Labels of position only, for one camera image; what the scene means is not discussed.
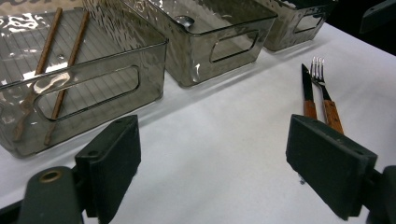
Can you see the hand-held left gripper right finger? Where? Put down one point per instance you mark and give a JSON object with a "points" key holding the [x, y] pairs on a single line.
{"points": [[330, 165]]}

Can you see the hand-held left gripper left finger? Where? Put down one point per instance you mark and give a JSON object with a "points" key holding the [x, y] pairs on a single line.
{"points": [[112, 161]]}

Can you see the smoky clear plastic bin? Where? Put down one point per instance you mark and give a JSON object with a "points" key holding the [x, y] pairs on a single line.
{"points": [[102, 81], [199, 49], [289, 28]]}

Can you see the brown wooden chopstick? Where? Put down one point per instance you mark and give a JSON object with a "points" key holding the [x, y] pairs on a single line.
{"points": [[43, 59], [73, 59]]}

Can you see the silver metal spoon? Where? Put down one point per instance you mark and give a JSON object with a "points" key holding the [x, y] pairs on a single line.
{"points": [[184, 21]]}

